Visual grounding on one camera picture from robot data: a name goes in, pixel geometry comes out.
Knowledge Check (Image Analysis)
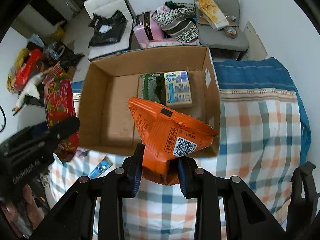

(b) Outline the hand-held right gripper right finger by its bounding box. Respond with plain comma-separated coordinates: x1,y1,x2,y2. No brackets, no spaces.
176,155,285,240

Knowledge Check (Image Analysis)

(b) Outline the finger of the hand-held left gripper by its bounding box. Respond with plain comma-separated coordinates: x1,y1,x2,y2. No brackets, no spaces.
49,117,81,143

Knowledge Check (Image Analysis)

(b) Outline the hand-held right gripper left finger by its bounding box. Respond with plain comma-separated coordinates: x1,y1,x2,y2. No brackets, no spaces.
30,144,145,240

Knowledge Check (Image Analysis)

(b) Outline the orange snack packet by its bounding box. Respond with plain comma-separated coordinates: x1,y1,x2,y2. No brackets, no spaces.
127,97,219,186

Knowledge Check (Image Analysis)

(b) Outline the brown cardboard box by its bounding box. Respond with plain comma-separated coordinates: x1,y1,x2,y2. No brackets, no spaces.
78,45,222,158

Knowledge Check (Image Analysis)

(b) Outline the person's left hand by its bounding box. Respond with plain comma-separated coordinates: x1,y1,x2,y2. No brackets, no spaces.
0,184,50,239

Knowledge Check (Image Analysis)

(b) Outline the red floral snack bag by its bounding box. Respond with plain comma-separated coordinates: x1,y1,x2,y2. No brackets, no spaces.
44,76,80,162

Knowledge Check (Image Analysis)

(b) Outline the small blue packet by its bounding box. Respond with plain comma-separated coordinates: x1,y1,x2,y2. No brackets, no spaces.
90,156,114,178

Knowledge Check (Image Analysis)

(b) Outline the white goose plush toy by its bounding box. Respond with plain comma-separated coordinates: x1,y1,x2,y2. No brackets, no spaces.
12,72,47,117

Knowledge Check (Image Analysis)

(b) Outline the red plastic packet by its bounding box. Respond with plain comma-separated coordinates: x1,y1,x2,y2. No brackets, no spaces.
14,49,43,92

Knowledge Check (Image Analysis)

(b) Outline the beige pack with blue label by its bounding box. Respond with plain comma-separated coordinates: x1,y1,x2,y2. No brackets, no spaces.
164,70,193,109

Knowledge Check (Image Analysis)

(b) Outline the plaid blanket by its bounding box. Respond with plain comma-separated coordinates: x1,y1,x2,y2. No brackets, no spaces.
49,87,303,240

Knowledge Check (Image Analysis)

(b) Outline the yellow cloth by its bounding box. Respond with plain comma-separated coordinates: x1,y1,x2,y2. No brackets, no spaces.
7,48,29,93

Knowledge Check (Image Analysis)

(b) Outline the green packet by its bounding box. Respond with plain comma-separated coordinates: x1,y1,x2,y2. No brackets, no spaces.
140,73,167,105

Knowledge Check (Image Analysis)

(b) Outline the yellow plastic bag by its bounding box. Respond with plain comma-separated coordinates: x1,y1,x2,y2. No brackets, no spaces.
53,21,66,40

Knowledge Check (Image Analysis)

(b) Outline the black plastic bag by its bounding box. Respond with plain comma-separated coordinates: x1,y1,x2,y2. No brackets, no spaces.
88,10,128,47

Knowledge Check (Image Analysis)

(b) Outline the blue blanket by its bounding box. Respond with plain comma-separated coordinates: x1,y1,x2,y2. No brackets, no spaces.
212,57,312,165

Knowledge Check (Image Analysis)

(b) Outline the white padded stool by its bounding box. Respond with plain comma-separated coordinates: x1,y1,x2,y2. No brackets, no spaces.
84,0,134,60

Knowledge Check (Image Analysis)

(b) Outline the pink suitcase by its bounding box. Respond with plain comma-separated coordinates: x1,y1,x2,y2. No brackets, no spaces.
133,11,175,48

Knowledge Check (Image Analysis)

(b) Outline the grey chair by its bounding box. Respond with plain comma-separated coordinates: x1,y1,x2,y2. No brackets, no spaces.
194,0,250,61

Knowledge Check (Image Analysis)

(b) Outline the black and white patterned bag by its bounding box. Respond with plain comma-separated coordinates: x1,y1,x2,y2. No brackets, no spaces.
151,5,199,43

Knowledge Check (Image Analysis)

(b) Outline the pale cardboard sheet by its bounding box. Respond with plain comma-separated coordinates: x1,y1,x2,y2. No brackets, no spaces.
244,21,268,60

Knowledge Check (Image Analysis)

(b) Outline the tape roll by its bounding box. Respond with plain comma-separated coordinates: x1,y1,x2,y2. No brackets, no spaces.
224,26,237,39

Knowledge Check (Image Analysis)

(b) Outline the long printed snack box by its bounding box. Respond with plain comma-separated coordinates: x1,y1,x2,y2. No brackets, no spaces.
195,0,229,30

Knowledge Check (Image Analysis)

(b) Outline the black cable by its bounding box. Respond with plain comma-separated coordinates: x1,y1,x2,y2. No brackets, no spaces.
0,105,7,133

